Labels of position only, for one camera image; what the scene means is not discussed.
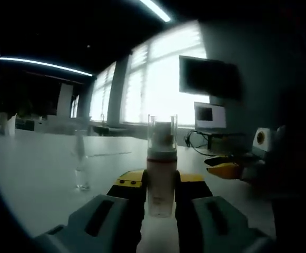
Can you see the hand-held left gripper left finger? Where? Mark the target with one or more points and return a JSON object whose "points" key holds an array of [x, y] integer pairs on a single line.
{"points": [[89, 226]]}

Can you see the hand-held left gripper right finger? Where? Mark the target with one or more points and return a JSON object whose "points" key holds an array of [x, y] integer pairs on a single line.
{"points": [[221, 226]]}

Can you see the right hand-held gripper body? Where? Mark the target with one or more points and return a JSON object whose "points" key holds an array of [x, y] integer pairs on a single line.
{"points": [[270, 139]]}

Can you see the clear glass pump bottle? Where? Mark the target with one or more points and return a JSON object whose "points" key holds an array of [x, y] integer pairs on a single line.
{"points": [[82, 171]]}

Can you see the pale opaque pump bottle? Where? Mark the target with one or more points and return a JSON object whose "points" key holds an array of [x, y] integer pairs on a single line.
{"points": [[161, 184]]}

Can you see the clear plastic bottle cover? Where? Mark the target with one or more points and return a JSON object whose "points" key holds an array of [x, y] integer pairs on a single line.
{"points": [[150, 131], [79, 142]]}

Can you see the black t-shirt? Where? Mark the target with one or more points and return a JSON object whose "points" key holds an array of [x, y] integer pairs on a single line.
{"points": [[300, 171]]}

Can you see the small desktop monitor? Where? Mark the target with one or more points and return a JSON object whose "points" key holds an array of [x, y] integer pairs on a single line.
{"points": [[217, 116]]}

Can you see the large bright window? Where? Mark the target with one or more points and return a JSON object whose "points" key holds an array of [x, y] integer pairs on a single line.
{"points": [[158, 87]]}

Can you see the curved metal faucet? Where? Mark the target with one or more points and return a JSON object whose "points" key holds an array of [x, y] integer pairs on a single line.
{"points": [[103, 117]]}

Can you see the white column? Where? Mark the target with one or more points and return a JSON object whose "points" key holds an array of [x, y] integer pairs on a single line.
{"points": [[64, 100]]}

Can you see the long ceiling light strip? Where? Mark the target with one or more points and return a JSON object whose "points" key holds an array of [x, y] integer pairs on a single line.
{"points": [[156, 10], [42, 64]]}

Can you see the wall-mounted black monitor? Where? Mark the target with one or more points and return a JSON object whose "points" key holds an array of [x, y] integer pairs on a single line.
{"points": [[210, 77]]}

